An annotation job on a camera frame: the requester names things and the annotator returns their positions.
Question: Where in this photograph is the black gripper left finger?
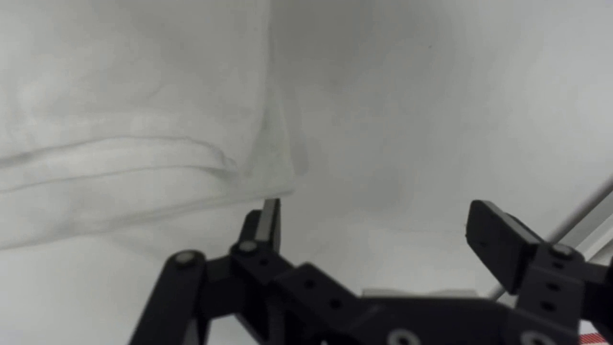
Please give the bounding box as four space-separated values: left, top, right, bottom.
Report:
127 195 370 345

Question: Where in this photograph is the white cloth with blue stripes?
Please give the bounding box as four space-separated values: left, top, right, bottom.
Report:
0 0 313 252

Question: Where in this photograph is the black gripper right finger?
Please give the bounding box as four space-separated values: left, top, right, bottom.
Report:
464 197 613 345

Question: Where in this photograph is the white cloth with red stripes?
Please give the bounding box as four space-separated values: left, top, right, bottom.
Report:
577 329 610 345

